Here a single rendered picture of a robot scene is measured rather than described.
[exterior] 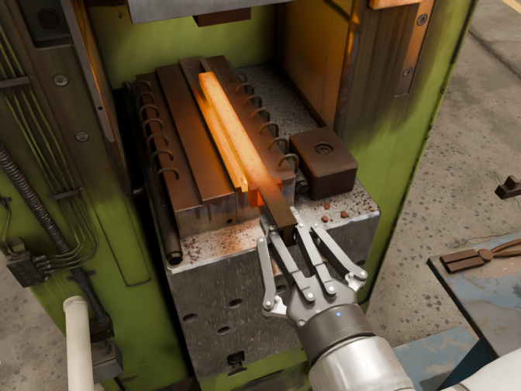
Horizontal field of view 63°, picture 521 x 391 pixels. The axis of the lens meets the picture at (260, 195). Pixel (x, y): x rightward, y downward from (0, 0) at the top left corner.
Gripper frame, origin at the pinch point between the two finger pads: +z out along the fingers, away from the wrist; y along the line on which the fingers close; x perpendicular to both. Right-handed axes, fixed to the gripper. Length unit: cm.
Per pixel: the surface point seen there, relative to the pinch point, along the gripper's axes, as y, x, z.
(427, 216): 100, -104, 59
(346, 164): 17.1, -5.7, 10.9
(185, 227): -11.4, -10.0, 9.7
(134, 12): -12.3, 24.4, 10.0
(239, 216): -2.3, -10.8, 9.8
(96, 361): -39, -63, 19
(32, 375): -69, -104, 42
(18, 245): -40, -19, 23
